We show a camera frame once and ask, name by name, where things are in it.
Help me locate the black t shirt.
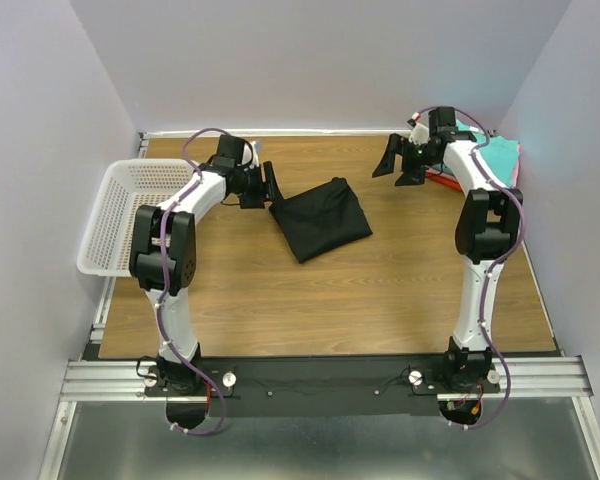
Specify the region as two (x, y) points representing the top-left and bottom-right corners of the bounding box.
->
(269, 177), (373, 264)

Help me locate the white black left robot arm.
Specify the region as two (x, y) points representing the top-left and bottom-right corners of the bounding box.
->
(128, 129), (274, 391)

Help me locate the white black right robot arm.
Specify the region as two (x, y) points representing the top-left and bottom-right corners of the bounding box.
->
(372, 106), (524, 391)

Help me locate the folded red t shirt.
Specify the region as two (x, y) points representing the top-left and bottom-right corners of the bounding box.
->
(425, 170), (463, 192)

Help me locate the folded turquoise t shirt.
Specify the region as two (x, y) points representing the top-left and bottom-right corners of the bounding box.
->
(479, 136), (520, 188)

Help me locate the white plastic laundry basket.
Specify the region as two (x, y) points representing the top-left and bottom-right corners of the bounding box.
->
(77, 159), (193, 277)

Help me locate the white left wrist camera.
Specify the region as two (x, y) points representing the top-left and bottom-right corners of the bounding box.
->
(248, 141), (262, 169)

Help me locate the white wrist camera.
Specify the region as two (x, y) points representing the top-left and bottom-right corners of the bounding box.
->
(408, 112), (430, 146)
(248, 141), (262, 169)

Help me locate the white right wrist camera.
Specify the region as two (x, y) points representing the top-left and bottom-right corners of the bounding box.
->
(408, 112), (430, 146)

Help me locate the aluminium frame rail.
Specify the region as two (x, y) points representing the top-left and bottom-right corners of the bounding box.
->
(60, 357), (593, 402)

